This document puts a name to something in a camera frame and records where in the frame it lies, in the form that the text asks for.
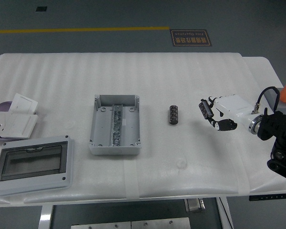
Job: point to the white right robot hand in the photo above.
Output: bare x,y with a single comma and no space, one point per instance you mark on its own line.
233,107

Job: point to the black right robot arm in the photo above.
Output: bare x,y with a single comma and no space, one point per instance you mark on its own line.
274,126

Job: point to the grey open junction box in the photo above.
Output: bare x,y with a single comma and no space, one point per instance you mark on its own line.
102,128

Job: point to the grey block base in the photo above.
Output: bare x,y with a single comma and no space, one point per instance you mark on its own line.
270,99

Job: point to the black floor sign orange text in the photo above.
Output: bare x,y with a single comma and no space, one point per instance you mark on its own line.
190,38

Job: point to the white foam mat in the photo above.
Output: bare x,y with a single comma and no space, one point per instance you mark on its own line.
157,78

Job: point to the black table control panel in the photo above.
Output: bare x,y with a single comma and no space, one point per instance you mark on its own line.
269,197

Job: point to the white table leg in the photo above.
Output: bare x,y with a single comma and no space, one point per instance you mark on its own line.
225,214
45,217

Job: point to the grey metal plate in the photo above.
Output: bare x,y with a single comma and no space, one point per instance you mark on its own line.
160,223
100,225

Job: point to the black floor hatch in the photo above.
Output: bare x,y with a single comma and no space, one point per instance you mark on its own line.
41,9

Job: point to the grey lid with clear window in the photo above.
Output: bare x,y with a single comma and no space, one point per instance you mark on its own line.
31,184

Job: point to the purple disc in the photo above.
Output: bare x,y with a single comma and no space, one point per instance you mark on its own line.
3,106

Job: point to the metal bracket under table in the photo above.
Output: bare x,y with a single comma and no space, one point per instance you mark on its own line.
195,205

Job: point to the metal mounting rail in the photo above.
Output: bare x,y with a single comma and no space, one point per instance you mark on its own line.
116,124

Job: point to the white switch panel with frame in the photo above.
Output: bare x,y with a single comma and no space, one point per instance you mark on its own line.
23,102

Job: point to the white flat switch panel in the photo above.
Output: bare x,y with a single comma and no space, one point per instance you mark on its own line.
21,125

